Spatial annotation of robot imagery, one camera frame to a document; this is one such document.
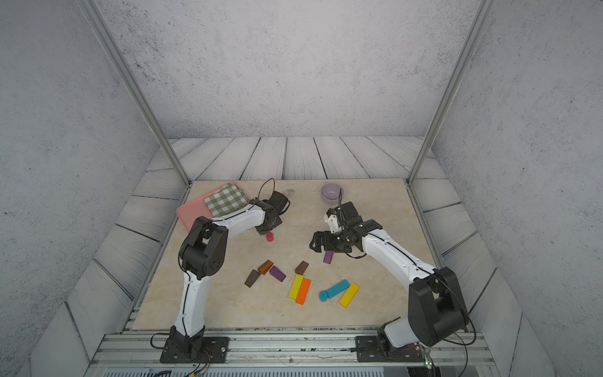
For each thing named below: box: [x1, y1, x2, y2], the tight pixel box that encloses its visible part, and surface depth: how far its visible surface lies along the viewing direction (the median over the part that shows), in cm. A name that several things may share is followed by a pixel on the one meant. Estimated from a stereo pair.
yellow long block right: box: [339, 281, 360, 309], surface depth 86 cm
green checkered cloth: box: [203, 183, 250, 218], surface depth 114 cm
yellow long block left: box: [288, 274, 304, 301], surface depth 88 cm
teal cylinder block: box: [318, 279, 351, 303], surface depth 87 cm
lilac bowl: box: [320, 183, 344, 205], surface depth 113 cm
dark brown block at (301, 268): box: [294, 260, 310, 275], surface depth 93 cm
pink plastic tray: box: [176, 181, 236, 232], surface depth 111 cm
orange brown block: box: [257, 259, 275, 276], surface depth 93 cm
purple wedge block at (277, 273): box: [269, 265, 287, 282], surface depth 91 cm
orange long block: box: [295, 278, 312, 306], surface depth 87 cm
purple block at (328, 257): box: [323, 250, 335, 264], surface depth 95 cm
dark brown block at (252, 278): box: [244, 269, 262, 289], surface depth 91 cm
